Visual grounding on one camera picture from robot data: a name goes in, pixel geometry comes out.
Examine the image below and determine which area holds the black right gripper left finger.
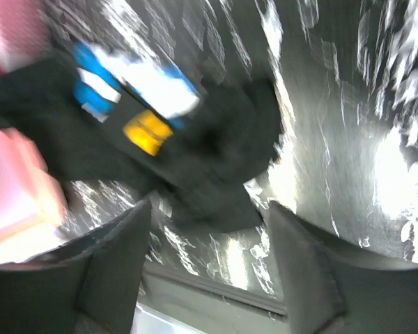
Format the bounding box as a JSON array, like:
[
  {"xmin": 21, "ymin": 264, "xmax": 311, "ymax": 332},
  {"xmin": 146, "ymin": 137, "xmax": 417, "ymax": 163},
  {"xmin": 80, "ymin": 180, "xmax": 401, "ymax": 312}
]
[{"xmin": 0, "ymin": 200, "xmax": 151, "ymax": 333}]

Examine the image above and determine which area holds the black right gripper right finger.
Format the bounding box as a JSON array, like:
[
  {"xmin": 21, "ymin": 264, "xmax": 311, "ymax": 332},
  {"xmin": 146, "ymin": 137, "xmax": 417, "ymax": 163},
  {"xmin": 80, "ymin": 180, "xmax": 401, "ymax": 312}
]
[{"xmin": 267, "ymin": 201, "xmax": 418, "ymax": 333}]

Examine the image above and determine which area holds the black t shirt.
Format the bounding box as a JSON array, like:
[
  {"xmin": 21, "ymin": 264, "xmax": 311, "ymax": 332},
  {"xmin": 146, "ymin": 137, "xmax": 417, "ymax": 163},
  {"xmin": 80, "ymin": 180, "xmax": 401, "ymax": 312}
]
[{"xmin": 0, "ymin": 43, "xmax": 281, "ymax": 232}]

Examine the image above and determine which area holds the pink tiered shelf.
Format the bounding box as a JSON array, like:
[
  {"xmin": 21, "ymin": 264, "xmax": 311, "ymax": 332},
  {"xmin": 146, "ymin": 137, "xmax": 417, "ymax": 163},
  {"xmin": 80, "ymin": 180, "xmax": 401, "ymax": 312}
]
[{"xmin": 0, "ymin": 128, "xmax": 65, "ymax": 242}]

